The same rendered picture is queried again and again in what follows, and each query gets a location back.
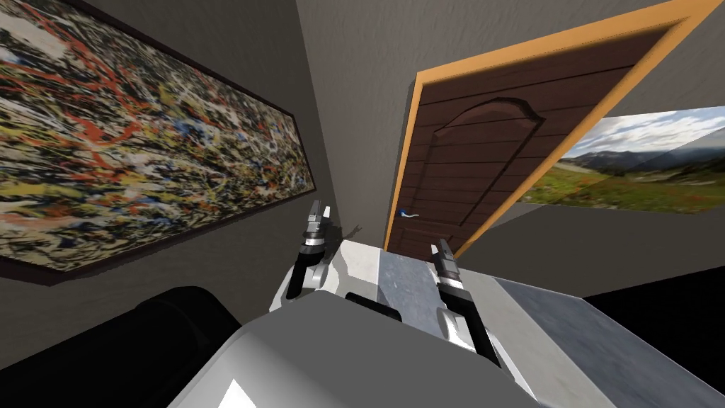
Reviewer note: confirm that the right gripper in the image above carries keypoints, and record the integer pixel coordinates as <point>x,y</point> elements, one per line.
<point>446,263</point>

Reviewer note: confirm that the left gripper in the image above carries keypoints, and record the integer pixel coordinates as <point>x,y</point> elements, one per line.
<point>315,229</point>

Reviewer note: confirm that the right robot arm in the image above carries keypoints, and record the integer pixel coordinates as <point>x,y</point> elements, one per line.
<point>465,306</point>

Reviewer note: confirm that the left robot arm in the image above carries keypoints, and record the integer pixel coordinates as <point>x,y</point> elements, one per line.
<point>300,273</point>

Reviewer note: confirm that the dark brown wooden door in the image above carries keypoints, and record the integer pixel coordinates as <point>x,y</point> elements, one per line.
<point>481,170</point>

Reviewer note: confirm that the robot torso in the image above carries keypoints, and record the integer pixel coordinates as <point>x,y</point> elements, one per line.
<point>340,362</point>

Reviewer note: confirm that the mountain landscape picture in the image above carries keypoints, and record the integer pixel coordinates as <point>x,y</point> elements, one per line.
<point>634,164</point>

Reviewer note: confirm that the abstract splatter painting, dark frame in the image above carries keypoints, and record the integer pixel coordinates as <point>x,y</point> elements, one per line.
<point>141,141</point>

